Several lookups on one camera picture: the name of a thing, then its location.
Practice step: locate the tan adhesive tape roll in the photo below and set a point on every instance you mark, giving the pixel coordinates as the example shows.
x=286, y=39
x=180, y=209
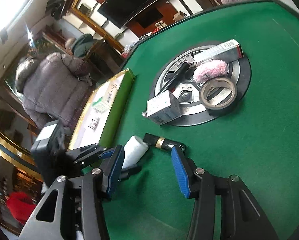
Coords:
x=204, y=97

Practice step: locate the pink fluffy pouch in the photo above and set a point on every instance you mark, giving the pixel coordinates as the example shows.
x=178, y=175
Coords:
x=210, y=70

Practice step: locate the black marker pink end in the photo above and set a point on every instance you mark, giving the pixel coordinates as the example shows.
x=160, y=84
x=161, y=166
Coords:
x=177, y=76

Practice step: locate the black flat television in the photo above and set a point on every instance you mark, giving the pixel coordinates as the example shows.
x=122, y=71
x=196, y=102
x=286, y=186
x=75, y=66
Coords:
x=132, y=2

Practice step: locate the white gold-rimmed storage box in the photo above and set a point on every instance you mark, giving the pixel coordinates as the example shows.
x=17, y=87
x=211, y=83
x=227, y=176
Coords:
x=119, y=105

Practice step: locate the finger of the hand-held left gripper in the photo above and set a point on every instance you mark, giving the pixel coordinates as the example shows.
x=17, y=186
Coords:
x=105, y=154
x=130, y=171

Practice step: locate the plain white bottle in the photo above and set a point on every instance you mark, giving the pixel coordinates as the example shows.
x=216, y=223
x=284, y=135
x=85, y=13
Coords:
x=137, y=150

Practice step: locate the black gold-banded lipstick tube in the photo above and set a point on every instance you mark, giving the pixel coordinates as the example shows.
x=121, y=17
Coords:
x=162, y=143

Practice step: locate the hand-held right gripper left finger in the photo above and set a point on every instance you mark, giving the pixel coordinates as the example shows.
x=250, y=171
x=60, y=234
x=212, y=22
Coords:
x=115, y=170

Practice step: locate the small cardboard box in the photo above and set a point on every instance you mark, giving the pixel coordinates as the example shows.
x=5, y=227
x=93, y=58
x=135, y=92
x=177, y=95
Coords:
x=179, y=16

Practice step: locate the green white medicine box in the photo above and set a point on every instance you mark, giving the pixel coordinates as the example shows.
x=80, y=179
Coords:
x=100, y=104

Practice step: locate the grey white small box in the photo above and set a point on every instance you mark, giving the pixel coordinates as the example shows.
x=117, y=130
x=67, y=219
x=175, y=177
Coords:
x=164, y=107

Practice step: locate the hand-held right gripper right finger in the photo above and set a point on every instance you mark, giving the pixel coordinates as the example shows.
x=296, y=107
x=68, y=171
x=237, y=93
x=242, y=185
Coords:
x=180, y=172

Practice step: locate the round table centre console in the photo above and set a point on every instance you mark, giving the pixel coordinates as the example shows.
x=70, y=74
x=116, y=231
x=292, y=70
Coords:
x=189, y=97

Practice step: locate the red cushion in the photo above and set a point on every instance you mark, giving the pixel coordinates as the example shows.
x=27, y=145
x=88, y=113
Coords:
x=22, y=203

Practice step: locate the silver box red end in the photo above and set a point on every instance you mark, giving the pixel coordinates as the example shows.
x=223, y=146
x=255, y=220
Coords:
x=219, y=51

